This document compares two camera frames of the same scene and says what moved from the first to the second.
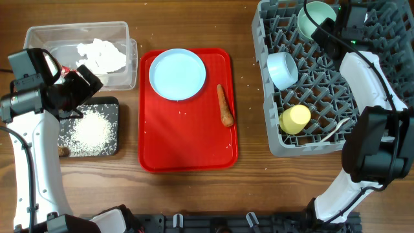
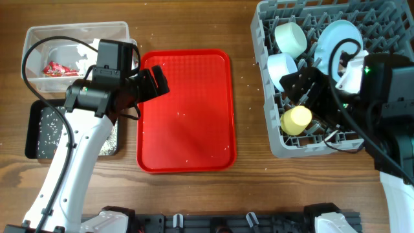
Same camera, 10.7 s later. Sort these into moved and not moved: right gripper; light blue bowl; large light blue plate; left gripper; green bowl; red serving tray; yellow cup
Moved: green bowl; left gripper; right gripper; large light blue plate
Not moved: light blue bowl; yellow cup; red serving tray
